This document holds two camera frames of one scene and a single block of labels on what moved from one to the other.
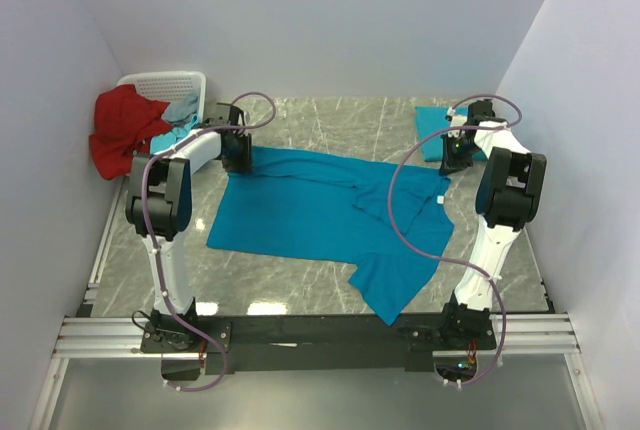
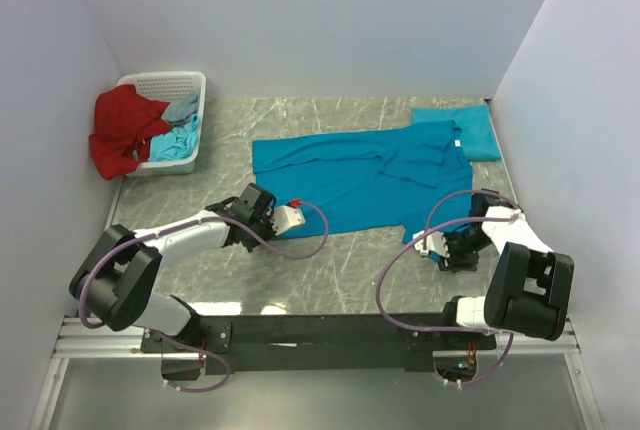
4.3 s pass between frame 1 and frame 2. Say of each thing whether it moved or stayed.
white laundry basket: stayed
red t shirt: stayed
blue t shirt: moved
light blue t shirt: stayed
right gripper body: moved
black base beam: stayed
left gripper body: moved
